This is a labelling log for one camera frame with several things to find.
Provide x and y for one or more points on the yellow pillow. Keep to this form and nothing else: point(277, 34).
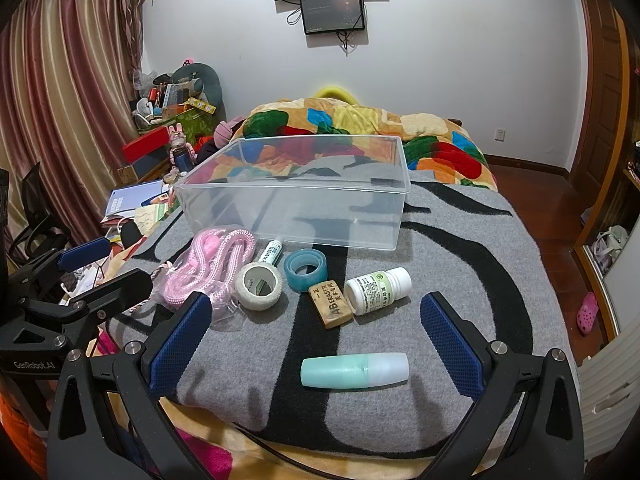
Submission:
point(338, 93)

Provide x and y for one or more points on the white gauze tape roll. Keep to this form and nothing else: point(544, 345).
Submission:
point(258, 286)

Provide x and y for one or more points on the blue tape roll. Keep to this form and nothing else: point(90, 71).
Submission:
point(305, 268)

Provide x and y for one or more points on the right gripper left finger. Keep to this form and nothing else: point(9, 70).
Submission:
point(107, 422)

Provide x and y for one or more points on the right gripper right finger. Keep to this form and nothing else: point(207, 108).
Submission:
point(524, 421)

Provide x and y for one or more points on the grey neck pillow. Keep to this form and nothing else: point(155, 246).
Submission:
point(205, 79)

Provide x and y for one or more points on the small white green tube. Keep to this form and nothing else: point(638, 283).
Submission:
point(271, 253)

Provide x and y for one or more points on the pink bunny water bottle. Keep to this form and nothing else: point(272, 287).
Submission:
point(181, 154)

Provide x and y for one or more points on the blue white notebook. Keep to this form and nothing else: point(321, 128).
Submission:
point(132, 197)

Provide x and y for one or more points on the red box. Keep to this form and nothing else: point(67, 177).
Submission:
point(145, 144)

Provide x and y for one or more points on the mint green lotion bottle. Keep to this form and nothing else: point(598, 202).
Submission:
point(355, 371)

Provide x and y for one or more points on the striped pink curtain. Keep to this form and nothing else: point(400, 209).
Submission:
point(65, 106)

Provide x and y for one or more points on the pink knit hat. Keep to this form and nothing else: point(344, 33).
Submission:
point(225, 131)

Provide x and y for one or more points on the colourful patchwork quilt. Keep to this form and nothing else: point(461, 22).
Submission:
point(430, 142)

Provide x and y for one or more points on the wall power socket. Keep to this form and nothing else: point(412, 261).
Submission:
point(499, 134)

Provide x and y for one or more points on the pink croc shoe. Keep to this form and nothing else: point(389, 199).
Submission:
point(587, 314)

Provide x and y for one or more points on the white pill bottle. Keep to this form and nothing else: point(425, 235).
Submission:
point(377, 290)

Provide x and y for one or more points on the small wall monitor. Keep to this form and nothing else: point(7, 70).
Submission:
point(324, 16)

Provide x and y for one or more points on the white sneakers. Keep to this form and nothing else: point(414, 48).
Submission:
point(608, 246)

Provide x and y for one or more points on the wooden stamp block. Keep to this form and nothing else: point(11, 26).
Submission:
point(330, 303)

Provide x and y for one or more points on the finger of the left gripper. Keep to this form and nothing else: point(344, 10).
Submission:
point(121, 293)
point(55, 263)

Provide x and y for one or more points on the wooden door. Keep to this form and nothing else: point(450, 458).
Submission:
point(607, 55)

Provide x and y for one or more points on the clear plastic storage box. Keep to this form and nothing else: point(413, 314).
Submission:
point(327, 189)

